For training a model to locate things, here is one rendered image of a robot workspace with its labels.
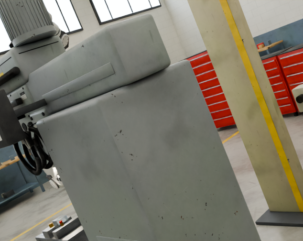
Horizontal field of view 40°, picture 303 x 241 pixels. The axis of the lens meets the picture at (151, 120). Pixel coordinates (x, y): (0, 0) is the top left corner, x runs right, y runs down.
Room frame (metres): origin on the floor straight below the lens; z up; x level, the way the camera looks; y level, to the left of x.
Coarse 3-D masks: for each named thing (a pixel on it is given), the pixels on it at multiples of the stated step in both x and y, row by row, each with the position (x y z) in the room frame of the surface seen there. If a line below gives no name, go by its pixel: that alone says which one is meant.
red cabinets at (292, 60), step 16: (288, 48) 6.46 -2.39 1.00; (192, 64) 7.42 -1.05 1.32; (208, 64) 7.19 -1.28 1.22; (272, 64) 6.30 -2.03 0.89; (288, 64) 6.05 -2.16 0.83; (208, 80) 7.27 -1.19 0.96; (272, 80) 6.39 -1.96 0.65; (288, 80) 6.13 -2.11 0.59; (208, 96) 7.37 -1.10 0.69; (224, 96) 7.14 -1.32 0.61; (288, 96) 6.25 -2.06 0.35; (224, 112) 7.23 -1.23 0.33; (288, 112) 6.35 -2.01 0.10
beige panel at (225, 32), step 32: (192, 0) 3.42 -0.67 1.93; (224, 0) 3.19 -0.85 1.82; (224, 32) 3.27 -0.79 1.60; (224, 64) 3.36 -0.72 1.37; (256, 64) 3.14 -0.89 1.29; (256, 96) 3.22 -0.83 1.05; (256, 128) 3.31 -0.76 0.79; (256, 160) 3.40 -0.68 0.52; (288, 160) 3.17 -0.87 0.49; (288, 192) 3.26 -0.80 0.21; (256, 224) 3.39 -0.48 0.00; (288, 224) 3.14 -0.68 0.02
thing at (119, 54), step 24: (120, 24) 1.39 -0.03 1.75; (144, 24) 1.45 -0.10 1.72; (72, 48) 1.54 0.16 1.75; (96, 48) 1.43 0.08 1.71; (120, 48) 1.37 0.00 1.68; (144, 48) 1.43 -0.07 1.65; (48, 72) 1.71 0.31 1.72; (72, 72) 1.58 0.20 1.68; (96, 72) 1.46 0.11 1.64; (120, 72) 1.37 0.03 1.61; (144, 72) 1.40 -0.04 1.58; (48, 96) 1.77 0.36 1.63; (72, 96) 1.64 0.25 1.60; (96, 96) 1.54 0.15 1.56
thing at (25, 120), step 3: (27, 114) 2.02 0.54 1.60; (27, 117) 2.03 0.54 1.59; (21, 120) 2.09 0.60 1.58; (24, 120) 2.06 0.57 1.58; (27, 120) 2.04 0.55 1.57; (30, 120) 2.02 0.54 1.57; (21, 123) 2.10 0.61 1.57; (24, 123) 2.07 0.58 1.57; (24, 126) 2.08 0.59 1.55; (27, 126) 2.06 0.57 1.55; (33, 126) 2.01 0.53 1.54; (24, 129) 2.09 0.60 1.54; (27, 129) 2.07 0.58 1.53; (33, 132) 2.03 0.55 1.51; (33, 135) 2.04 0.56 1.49; (39, 156) 2.08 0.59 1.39
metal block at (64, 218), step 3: (60, 216) 2.05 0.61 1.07; (63, 216) 2.03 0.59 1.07; (66, 216) 2.03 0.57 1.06; (54, 219) 2.03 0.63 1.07; (57, 219) 2.01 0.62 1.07; (60, 219) 2.00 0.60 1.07; (63, 219) 2.01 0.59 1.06; (66, 219) 2.02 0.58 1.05; (54, 222) 2.01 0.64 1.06; (57, 222) 1.99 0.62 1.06; (63, 222) 2.01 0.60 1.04; (54, 225) 2.02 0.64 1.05; (57, 225) 2.00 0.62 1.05; (60, 225) 2.00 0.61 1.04
